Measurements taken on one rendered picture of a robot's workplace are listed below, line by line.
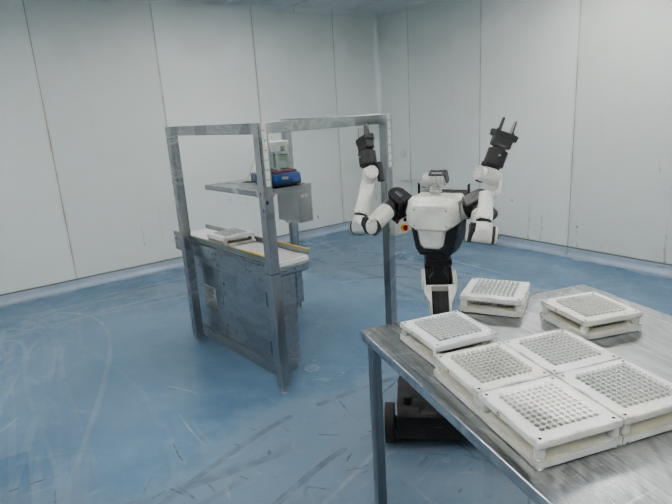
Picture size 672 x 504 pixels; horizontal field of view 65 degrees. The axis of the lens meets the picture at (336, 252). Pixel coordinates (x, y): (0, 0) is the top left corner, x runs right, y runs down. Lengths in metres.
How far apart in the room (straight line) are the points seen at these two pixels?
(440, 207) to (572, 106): 3.59
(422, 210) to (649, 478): 1.60
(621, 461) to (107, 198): 5.47
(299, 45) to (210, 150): 1.79
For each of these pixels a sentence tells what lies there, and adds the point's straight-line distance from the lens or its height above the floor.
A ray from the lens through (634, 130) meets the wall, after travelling 5.73.
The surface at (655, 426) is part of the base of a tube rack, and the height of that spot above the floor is 0.84.
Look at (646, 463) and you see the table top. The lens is 1.50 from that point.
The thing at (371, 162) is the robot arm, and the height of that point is 1.39.
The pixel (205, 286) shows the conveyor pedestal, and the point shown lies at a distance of 4.09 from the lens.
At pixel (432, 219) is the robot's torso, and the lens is 2.62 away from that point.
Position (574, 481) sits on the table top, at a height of 0.82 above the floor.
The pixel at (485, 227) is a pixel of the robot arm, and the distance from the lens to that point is 2.35.
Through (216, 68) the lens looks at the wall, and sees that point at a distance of 6.58.
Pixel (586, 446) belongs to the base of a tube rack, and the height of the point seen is 0.84.
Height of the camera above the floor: 1.64
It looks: 15 degrees down
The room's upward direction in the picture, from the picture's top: 4 degrees counter-clockwise
